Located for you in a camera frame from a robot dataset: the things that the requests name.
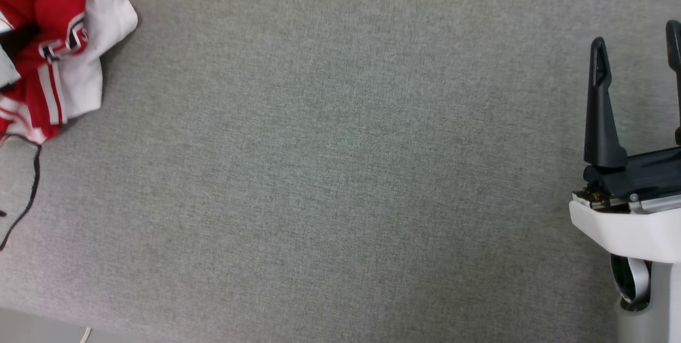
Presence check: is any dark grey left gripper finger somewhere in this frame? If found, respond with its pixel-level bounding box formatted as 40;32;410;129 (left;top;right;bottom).
0;23;42;60

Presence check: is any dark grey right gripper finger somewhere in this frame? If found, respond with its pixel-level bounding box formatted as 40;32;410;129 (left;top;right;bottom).
665;20;681;147

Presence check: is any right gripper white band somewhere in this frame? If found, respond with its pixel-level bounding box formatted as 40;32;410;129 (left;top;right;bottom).
568;37;681;264

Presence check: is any grey fabric sofa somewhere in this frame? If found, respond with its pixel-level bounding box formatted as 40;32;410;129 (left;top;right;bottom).
0;0;681;343

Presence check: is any thin black cable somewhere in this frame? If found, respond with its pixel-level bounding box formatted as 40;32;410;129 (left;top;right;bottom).
0;133;43;252

